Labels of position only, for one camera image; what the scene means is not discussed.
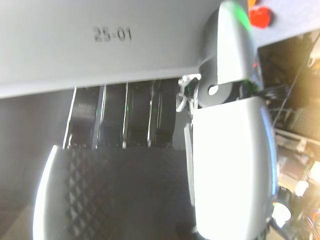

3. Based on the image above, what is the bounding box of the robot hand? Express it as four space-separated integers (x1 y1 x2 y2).
32 0 278 240

